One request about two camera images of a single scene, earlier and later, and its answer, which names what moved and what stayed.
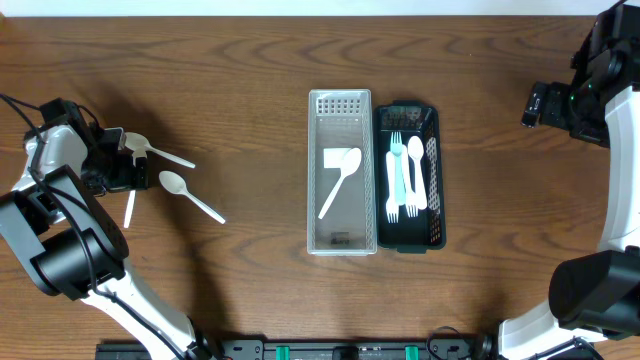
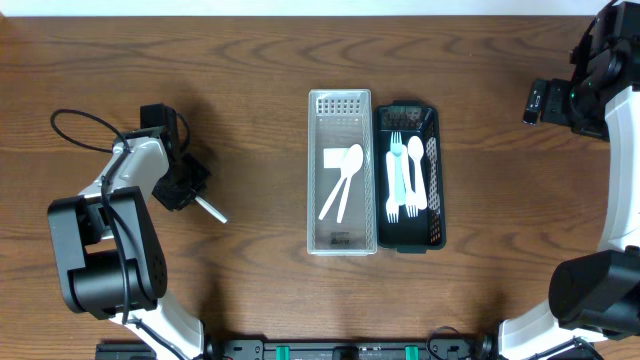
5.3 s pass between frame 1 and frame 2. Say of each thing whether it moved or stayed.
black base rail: stayed
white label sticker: stayed
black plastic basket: stayed
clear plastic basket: stayed
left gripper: moved
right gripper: stayed
